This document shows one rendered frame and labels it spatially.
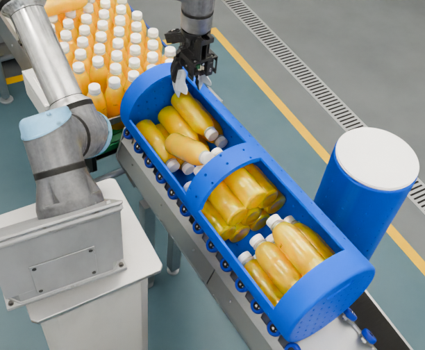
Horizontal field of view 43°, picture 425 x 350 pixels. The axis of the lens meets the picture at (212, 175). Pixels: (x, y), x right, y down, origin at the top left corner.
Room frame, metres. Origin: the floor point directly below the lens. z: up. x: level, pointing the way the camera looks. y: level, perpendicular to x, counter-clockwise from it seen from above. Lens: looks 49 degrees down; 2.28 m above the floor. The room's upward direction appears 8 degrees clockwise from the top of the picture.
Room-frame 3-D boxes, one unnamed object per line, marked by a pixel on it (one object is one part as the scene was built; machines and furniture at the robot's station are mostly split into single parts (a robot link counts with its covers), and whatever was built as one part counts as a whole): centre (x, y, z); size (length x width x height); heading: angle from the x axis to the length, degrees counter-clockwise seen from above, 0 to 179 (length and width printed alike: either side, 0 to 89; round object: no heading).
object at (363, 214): (1.26, -0.53, 0.59); 0.28 x 0.28 x 0.88
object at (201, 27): (1.09, 0.08, 1.57); 0.08 x 0.08 x 0.05
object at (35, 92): (1.32, 0.58, 1.05); 0.20 x 0.10 x 0.10; 39
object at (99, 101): (1.33, 0.43, 0.99); 0.07 x 0.07 x 0.19
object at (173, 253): (1.33, 0.13, 0.31); 0.06 x 0.06 x 0.63; 39
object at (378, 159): (1.26, -0.53, 1.03); 0.28 x 0.28 x 0.01
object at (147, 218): (1.24, 0.23, 0.31); 0.06 x 0.06 x 0.63; 39
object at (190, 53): (1.08, 0.08, 1.49); 0.09 x 0.08 x 0.12; 40
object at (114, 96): (1.38, 0.37, 0.99); 0.07 x 0.07 x 0.19
